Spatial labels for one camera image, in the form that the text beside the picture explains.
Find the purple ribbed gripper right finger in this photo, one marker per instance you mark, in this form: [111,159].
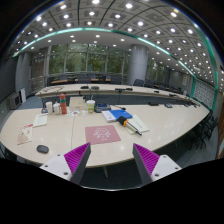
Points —
[151,166]

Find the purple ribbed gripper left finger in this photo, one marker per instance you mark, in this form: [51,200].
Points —
[69,166]

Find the dark grey computer mouse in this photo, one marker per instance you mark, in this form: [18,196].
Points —
[42,149]

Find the pink mouse pad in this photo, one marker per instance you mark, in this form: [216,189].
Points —
[101,134]

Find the pale green paper pad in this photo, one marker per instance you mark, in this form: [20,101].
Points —
[138,123]

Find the white paper sheet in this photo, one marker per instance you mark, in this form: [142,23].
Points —
[40,120]

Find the red patterned booklet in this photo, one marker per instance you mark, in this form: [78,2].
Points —
[24,134]

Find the beige cardboard box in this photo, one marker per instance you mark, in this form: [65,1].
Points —
[77,103]

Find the blue folder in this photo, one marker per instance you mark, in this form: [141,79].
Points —
[118,113]

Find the grey desk phone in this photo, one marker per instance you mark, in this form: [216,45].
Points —
[101,107]

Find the white paper cup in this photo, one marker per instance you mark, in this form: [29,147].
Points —
[49,107]

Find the white cup with green label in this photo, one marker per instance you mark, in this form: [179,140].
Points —
[90,106]

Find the red orange water bottle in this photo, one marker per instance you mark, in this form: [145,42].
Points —
[63,104]

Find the grey round pillar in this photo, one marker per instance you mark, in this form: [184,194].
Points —
[137,63]

